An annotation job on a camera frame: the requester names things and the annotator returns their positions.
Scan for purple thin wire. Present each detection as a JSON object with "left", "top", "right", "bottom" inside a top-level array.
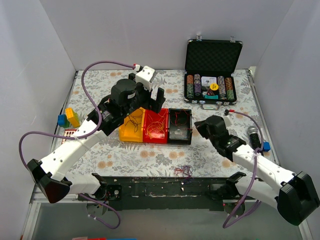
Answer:
[{"left": 124, "top": 111, "right": 144, "bottom": 133}]

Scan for yellow thin wire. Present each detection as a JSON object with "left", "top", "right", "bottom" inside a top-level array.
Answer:
[{"left": 146, "top": 113, "right": 168, "bottom": 140}]

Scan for leftover red purple wire tangle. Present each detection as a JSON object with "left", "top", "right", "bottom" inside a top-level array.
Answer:
[{"left": 173, "top": 164, "right": 194, "bottom": 180}]

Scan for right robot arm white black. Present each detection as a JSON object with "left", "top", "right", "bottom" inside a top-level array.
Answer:
[{"left": 194, "top": 115, "right": 320, "bottom": 226}]

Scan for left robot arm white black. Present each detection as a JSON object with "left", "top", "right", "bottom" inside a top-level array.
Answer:
[{"left": 27, "top": 78, "right": 166, "bottom": 204}]

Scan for black plastic bin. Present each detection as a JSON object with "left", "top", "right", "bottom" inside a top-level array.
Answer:
[{"left": 167, "top": 108, "right": 193, "bottom": 145}]

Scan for red plastic bin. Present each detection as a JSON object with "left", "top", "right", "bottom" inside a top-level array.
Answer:
[{"left": 142, "top": 108, "right": 169, "bottom": 144}]

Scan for yellow plastic bin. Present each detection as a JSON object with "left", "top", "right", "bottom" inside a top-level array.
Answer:
[{"left": 119, "top": 107, "right": 146, "bottom": 143}]

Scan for black handheld microphone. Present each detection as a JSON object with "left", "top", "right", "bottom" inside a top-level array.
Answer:
[{"left": 246, "top": 125, "right": 262, "bottom": 152}]

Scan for black poker chip case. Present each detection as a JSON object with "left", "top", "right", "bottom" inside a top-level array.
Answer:
[{"left": 184, "top": 36, "right": 243, "bottom": 106}]

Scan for small blue block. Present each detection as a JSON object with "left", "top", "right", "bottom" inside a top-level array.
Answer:
[{"left": 262, "top": 141, "right": 271, "bottom": 152}]

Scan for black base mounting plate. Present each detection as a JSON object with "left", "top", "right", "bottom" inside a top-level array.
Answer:
[{"left": 93, "top": 172, "right": 245, "bottom": 211}]

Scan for floral patterned table mat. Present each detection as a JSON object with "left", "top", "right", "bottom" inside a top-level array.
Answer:
[{"left": 67, "top": 69, "right": 265, "bottom": 177}]

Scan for stacked colourful toy bricks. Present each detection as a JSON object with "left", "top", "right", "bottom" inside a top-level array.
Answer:
[{"left": 57, "top": 107, "right": 81, "bottom": 129}]

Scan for red white toy brick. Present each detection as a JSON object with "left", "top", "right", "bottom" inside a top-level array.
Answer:
[{"left": 63, "top": 129, "right": 77, "bottom": 137}]

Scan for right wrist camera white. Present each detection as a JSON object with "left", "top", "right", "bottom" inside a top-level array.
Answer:
[{"left": 223, "top": 109, "right": 234, "bottom": 128}]

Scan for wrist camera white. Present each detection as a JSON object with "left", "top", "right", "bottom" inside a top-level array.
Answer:
[
  {"left": 223, "top": 109, "right": 234, "bottom": 128},
  {"left": 135, "top": 66, "right": 157, "bottom": 92}
]

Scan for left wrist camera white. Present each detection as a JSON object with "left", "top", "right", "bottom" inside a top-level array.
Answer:
[{"left": 135, "top": 66, "right": 157, "bottom": 92}]

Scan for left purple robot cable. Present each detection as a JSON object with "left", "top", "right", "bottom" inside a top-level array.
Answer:
[{"left": 18, "top": 60, "right": 141, "bottom": 230}]

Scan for aluminium frame rail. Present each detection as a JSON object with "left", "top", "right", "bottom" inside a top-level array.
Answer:
[{"left": 30, "top": 186, "right": 88, "bottom": 204}]

